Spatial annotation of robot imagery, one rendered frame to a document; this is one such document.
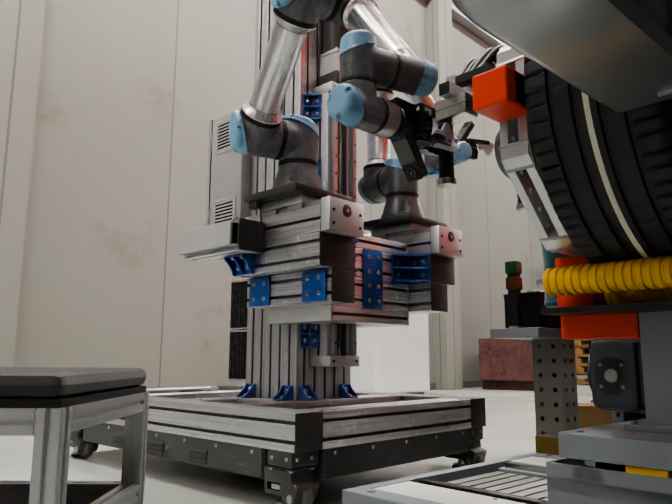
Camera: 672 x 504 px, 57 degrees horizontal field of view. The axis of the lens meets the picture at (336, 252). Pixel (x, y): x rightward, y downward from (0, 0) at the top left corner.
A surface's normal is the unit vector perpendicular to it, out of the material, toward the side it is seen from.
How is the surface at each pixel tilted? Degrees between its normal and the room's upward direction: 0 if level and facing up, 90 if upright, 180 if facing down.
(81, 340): 90
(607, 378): 90
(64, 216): 90
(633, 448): 90
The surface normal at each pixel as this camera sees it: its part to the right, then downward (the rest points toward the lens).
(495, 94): -0.73, -0.11
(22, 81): 0.72, -0.11
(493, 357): -0.46, -0.15
